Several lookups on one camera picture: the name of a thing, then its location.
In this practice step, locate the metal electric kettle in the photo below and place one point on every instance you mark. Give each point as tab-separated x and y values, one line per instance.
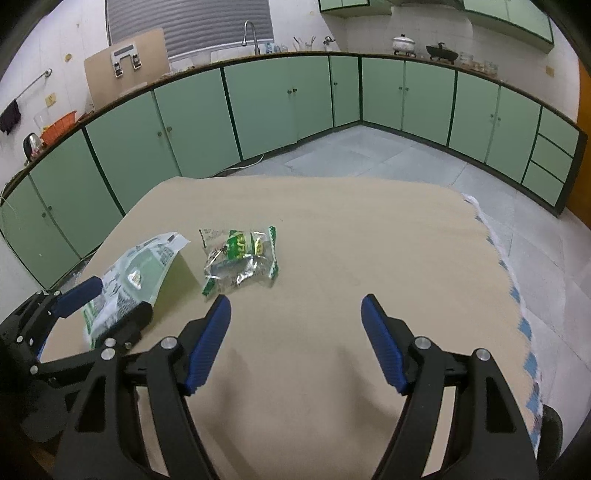
31	147

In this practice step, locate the metal towel rail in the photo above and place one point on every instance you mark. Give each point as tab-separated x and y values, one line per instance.
34	83

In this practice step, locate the utensil holder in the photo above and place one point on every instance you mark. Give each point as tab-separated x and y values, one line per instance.
307	46

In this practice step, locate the green and white plastic bag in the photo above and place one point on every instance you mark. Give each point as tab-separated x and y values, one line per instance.
138	267

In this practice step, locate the metal kitchen faucet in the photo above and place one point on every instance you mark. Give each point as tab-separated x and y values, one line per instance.
255	41

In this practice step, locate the orange plastic basket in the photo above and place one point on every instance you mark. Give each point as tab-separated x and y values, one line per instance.
57	129

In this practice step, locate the cluster of glass jars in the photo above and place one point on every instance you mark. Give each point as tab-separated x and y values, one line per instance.
466	59

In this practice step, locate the wooden board with metal bracket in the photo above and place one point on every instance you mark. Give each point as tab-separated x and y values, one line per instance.
147	69

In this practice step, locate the white cooking pot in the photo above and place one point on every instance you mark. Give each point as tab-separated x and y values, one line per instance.
404	45

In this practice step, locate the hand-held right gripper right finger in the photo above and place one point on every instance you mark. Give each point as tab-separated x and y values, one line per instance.
385	341

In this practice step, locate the grey window blind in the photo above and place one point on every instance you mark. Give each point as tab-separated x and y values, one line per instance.
194	23

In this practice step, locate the green wall cabinet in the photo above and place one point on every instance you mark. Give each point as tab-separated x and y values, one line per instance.
346	4
517	16

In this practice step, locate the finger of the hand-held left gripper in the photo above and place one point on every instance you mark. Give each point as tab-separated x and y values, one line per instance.
131	321
78	295

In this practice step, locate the black wok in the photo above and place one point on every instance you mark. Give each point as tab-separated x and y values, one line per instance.
442	52

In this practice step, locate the dark hanging cloth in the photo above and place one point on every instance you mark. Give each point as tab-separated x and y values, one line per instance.
10	117

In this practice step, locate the black trash bin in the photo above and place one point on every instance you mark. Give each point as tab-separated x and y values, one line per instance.
551	429

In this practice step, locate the green kitchen base cabinets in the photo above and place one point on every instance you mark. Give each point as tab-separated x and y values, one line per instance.
258	106

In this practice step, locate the yellowed wall socket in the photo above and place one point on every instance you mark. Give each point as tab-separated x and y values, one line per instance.
51	99

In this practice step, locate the green and clear wrapper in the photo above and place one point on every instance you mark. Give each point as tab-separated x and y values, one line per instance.
240	263

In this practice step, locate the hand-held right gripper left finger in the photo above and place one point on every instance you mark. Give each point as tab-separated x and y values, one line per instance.
210	341

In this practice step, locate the clear plastic pitcher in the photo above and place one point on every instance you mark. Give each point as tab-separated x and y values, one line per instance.
41	121

